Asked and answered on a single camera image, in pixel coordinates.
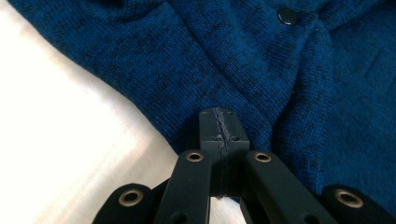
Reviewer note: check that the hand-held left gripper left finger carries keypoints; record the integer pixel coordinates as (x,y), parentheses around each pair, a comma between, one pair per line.
(211,130)

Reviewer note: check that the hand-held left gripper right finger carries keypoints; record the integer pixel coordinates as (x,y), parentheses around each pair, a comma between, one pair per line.
(236,140)

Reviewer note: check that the dark blue knit sweater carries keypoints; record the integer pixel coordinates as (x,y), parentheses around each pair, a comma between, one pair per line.
(280,77)

